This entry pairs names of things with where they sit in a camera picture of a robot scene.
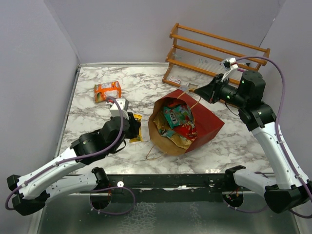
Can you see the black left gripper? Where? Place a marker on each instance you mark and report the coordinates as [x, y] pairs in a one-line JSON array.
[[135, 126]]

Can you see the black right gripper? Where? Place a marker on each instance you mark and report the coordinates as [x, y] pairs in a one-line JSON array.
[[210, 91]]

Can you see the yellow M&Ms packet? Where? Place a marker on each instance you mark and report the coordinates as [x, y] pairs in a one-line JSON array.
[[140, 137]]

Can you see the red paper bag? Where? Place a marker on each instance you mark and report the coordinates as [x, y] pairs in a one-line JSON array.
[[206, 123]]

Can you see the orange snack packet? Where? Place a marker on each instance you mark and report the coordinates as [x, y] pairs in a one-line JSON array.
[[104, 90]]

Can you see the gold chips bag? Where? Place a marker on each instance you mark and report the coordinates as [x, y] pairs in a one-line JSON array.
[[166, 131]]

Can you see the teal Fox's candy packet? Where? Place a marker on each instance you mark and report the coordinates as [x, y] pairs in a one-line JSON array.
[[179, 115]]

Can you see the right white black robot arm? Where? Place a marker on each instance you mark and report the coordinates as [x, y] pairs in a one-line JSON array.
[[290, 187]]

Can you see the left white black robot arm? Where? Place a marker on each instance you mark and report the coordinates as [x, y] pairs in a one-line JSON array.
[[30, 193]]

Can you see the open small white box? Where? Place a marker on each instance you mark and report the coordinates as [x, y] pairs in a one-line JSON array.
[[192, 86]]

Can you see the small clear plastic cup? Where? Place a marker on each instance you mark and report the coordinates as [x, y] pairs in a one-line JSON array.
[[184, 87]]

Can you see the red white staples box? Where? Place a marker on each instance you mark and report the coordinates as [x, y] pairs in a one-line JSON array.
[[175, 80]]

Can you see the orange wooden rack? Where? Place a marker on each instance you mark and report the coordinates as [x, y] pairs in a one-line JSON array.
[[195, 56]]

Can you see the red snack packet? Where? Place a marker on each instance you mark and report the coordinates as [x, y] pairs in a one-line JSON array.
[[187, 130]]

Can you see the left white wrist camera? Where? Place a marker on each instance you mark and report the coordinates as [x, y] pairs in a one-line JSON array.
[[118, 107]]

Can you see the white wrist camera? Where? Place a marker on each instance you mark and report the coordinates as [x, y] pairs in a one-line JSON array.
[[230, 66], [118, 107]]

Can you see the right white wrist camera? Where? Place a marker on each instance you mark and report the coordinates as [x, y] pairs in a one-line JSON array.
[[230, 66]]

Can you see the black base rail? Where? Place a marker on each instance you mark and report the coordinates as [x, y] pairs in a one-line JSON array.
[[160, 188]]

